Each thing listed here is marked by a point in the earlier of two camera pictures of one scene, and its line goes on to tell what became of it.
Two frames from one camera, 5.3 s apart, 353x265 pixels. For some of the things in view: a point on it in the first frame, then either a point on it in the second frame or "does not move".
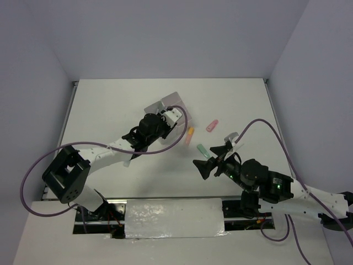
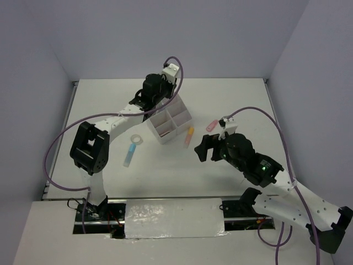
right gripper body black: (229, 167) → (220, 151)
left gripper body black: (162, 130) → (167, 89)
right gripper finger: (206, 167) → (202, 151)
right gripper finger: (220, 151) → (210, 141)
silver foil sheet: (188, 218) does not move
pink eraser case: (211, 126) does not move
